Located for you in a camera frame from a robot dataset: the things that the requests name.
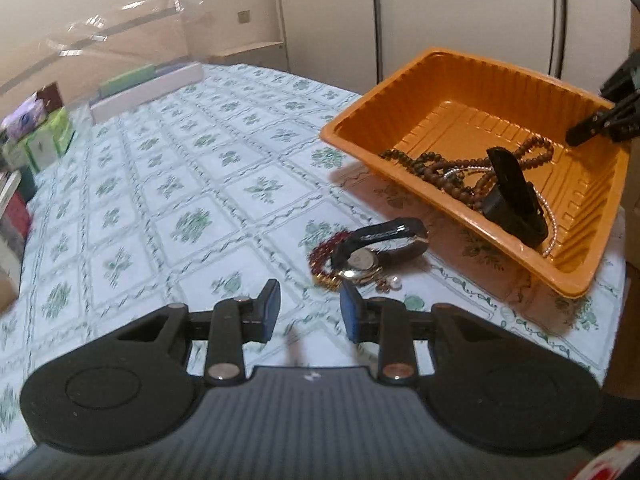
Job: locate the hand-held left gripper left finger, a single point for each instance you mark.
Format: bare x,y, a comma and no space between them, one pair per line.
270,306

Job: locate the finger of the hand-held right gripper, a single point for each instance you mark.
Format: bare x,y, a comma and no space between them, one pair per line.
610,122
627,82

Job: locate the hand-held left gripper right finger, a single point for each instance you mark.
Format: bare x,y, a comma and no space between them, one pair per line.
350,310

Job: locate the black digital watch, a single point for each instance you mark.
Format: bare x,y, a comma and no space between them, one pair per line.
510,195

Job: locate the orange plastic tray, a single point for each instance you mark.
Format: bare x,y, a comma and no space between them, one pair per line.
450,115

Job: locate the small pearl pendant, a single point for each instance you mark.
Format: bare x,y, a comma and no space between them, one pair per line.
395,283

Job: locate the white wardrobe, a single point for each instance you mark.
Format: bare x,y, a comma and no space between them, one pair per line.
450,5

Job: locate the long white box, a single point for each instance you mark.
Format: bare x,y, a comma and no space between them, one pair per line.
150,94

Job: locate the low beige shelf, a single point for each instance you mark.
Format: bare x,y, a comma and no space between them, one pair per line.
250,54

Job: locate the cardboard box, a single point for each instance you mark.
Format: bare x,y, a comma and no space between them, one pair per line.
5,290

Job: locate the flat green box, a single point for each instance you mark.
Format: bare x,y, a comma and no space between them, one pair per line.
127,80

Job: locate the stack of books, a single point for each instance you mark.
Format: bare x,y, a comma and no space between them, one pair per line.
15,225

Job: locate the green tissue box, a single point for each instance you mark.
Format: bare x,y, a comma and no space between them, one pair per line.
50,140

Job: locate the small green box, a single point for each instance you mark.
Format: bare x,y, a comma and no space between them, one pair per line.
12,155

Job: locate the red white printed cloth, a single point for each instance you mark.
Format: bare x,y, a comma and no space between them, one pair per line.
610,465

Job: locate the brown box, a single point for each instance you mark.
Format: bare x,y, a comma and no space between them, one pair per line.
49,96

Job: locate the purple tissue pack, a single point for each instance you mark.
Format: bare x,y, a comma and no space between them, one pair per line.
25,120

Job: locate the clear plastic sheet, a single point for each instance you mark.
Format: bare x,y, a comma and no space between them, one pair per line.
100,35

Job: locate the wall outlet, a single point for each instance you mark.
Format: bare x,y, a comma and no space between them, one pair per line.
243,16

